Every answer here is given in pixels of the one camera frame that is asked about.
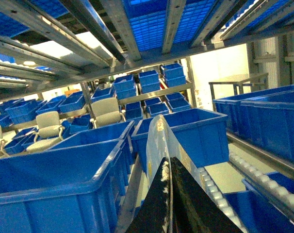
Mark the flower gift bag with daisies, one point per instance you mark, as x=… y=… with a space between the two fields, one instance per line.
x=162 y=143

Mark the grey office chair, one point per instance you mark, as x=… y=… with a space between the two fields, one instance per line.
x=106 y=112

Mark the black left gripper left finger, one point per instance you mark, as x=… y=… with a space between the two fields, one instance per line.
x=153 y=216

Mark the white roller track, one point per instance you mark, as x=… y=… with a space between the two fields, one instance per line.
x=215 y=194

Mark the blue crate at left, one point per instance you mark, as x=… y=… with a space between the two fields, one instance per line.
x=68 y=190

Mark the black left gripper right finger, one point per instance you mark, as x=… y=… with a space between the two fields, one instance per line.
x=195 y=211

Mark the large blue crate behind tray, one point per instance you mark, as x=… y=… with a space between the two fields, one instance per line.
x=202 y=134

